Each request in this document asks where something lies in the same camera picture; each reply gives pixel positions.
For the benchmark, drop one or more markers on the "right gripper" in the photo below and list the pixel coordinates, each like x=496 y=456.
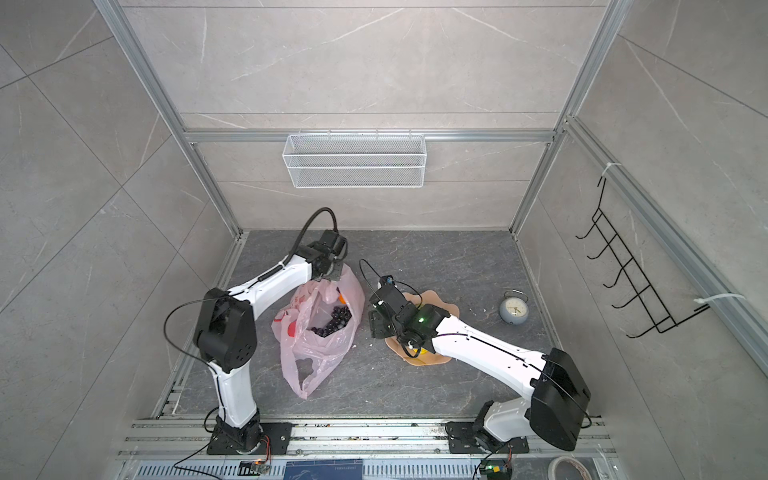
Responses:
x=376 y=326

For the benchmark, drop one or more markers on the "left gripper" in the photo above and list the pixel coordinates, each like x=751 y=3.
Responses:
x=337 y=274

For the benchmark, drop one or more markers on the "pink plastic bag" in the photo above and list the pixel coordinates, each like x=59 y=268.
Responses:
x=308 y=359

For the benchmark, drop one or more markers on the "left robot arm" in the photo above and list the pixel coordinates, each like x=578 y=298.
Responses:
x=226 y=338

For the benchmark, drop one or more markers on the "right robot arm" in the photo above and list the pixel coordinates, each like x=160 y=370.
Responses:
x=552 y=395

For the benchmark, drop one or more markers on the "dark purple fake grapes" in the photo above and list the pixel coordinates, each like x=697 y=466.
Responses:
x=340 y=317

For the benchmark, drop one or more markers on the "pink wavy plate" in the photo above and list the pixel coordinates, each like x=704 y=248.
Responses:
x=425 y=357

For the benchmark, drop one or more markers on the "small grey alarm clock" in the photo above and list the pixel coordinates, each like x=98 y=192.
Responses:
x=514 y=308

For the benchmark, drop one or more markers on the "white wire mesh basket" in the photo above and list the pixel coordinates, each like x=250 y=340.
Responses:
x=365 y=160

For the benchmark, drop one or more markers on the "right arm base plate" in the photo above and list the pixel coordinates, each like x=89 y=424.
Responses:
x=465 y=438

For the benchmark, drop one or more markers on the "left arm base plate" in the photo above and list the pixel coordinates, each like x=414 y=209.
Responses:
x=270 y=438

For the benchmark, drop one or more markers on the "black wire hook rack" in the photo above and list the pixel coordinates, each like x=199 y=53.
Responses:
x=631 y=273

